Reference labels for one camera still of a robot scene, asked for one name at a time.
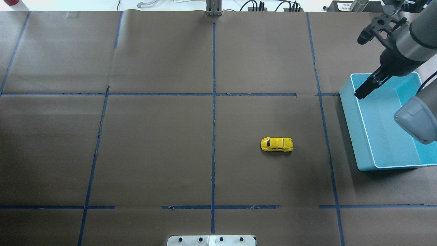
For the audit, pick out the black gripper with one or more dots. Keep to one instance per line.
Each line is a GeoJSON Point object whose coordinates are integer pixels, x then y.
{"type": "Point", "coordinates": [397, 62]}

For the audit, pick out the yellow beetle toy car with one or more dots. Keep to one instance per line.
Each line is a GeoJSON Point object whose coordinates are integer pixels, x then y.
{"type": "Point", "coordinates": [275, 144]}

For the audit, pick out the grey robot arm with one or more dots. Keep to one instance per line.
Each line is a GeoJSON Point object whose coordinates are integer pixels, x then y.
{"type": "Point", "coordinates": [408, 45]}

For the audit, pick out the turquoise plastic bin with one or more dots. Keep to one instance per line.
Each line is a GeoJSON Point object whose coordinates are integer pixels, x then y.
{"type": "Point", "coordinates": [378, 141]}

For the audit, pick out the black box under cup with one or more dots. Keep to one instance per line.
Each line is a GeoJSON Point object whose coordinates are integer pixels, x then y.
{"type": "Point", "coordinates": [344, 6]}

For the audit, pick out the metal cup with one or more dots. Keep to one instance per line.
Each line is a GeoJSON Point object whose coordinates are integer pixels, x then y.
{"type": "Point", "coordinates": [358, 5]}

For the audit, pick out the orange black power strip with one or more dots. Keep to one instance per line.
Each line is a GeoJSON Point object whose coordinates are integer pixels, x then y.
{"type": "Point", "coordinates": [257, 7]}

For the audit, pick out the red fire extinguisher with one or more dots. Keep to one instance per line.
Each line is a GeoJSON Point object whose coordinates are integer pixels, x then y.
{"type": "Point", "coordinates": [11, 2]}

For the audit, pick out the aluminium frame post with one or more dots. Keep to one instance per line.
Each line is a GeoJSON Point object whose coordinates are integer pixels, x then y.
{"type": "Point", "coordinates": [214, 8]}

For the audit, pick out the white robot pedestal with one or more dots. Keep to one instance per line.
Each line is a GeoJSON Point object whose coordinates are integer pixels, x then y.
{"type": "Point", "coordinates": [212, 240]}

